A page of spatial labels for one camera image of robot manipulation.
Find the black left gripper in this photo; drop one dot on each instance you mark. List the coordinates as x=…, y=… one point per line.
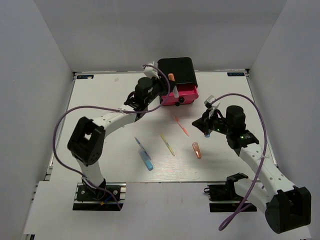
x=163, y=83

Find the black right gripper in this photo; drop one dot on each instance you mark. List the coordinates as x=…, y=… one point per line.
x=204, y=123

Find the orange capped white marker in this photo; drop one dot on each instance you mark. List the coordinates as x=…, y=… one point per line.
x=173, y=85

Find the pink top drawer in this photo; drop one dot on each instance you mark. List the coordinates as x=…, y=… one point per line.
x=188, y=93

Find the blue capped highlighter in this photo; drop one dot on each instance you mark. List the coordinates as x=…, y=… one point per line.
x=146, y=159

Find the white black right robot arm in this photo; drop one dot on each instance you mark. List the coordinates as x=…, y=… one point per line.
x=284, y=205

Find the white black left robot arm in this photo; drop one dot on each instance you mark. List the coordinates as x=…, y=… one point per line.
x=87, y=140

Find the red thin pen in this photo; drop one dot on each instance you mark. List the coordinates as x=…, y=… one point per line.
x=180, y=125

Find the black drawer cabinet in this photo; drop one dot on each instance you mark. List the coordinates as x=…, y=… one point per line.
x=181, y=67

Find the yellow thin pen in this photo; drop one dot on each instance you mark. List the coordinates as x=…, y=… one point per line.
x=167, y=144

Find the blue thin pen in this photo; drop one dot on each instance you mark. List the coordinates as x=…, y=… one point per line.
x=142, y=147

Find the right table logo sticker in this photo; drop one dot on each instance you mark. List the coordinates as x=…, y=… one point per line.
x=235, y=74

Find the table logo sticker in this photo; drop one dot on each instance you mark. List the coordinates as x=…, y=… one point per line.
x=235, y=74
x=85, y=77

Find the left table logo sticker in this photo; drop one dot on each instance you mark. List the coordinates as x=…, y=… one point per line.
x=85, y=77

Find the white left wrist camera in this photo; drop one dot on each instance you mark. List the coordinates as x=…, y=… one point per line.
x=150, y=72

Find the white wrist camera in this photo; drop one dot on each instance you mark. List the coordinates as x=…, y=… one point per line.
x=212, y=104
x=150, y=72

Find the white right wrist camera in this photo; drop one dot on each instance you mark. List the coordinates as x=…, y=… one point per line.
x=212, y=104

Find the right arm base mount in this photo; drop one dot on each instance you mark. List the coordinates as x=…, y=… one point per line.
x=221, y=200

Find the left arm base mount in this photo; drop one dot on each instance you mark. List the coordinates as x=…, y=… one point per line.
x=85, y=199

